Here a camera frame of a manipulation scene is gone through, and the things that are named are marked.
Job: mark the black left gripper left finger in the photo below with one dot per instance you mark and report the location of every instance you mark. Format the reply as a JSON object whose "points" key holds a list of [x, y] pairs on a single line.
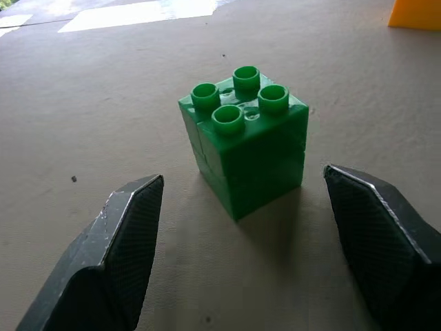
{"points": [[103, 262]]}

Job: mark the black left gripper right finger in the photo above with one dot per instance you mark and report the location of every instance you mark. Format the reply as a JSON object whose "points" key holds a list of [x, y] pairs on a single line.
{"points": [[386, 241]]}

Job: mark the green studded building block cube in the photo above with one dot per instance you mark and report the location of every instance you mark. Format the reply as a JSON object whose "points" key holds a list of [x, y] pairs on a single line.
{"points": [[248, 148]]}

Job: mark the yellow building block cube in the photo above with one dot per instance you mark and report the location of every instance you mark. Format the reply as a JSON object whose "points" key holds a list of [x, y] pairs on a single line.
{"points": [[417, 13]]}

